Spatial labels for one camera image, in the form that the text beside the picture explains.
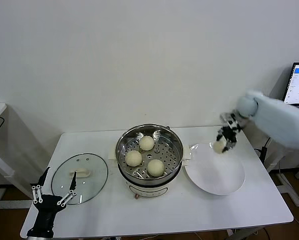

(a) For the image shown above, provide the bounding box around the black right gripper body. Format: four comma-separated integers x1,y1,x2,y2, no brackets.
222,119,243,144

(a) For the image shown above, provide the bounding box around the white side table with laptop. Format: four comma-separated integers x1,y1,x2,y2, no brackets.
264,136,299,208

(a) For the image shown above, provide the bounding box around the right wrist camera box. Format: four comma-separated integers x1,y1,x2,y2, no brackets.
219,112,234,123

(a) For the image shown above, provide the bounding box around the white steamed baozi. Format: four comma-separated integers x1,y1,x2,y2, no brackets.
125,150,143,167
139,135,155,152
147,159,165,177
212,140,226,154

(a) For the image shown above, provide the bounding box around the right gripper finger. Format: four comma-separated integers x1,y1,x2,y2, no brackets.
221,139,238,154
215,128,226,143

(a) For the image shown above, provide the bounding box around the perforated steel steamer basket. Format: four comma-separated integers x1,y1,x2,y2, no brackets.
115,124,184,181

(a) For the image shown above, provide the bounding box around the black cable plug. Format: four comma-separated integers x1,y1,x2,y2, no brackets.
254,146,268,173

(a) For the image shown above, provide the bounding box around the white round plate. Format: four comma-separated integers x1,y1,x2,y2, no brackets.
183,142,245,196

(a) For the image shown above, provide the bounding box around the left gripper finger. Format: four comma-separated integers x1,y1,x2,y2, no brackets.
56,170,78,207
30,166,51,206

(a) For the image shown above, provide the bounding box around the white electric cooker base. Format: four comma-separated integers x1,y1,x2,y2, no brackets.
108,144,191,201

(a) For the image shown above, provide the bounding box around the glass lid with white handle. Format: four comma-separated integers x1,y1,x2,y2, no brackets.
51,153,108,205

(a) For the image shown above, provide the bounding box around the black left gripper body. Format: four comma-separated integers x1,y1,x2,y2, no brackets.
32,194,65,231

